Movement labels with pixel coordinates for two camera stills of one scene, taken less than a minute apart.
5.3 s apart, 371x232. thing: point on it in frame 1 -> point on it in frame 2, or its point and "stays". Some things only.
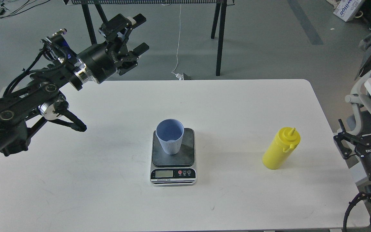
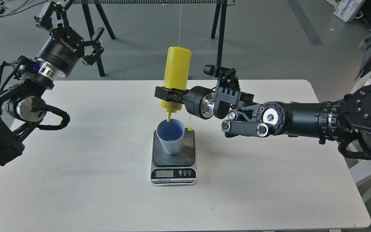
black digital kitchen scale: [179, 169] stays
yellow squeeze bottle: [280, 147] -> [177, 74]
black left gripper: [101, 60] -> [60, 52]
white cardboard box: [347, 9] stays
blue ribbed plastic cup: [170, 132] stays
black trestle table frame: [102, 7] stays
